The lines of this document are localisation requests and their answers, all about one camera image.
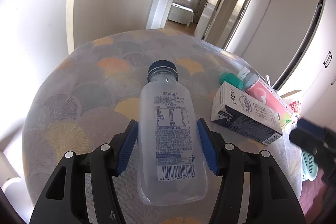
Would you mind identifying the green bottle cap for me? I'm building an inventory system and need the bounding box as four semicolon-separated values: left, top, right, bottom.
219;72;244;90

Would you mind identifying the large white milk carton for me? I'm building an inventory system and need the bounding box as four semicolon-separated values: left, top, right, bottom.
211;82;282;145

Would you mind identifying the red panda paper cup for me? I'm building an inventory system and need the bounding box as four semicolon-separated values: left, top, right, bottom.
281;90;302;123

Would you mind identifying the mint green perforated basket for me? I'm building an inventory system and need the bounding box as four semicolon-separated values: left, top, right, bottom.
301;149;318;181

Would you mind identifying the clear plastic bottle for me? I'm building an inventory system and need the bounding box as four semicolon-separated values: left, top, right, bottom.
137;60;208;206

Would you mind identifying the pink label plastic bottle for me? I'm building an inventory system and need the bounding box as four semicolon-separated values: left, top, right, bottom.
238;67;298;129

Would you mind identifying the pink bed cover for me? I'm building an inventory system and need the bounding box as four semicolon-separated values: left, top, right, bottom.
299;168;329;223

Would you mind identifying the far room bed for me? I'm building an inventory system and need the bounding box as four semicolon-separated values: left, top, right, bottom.
167;0;194;26

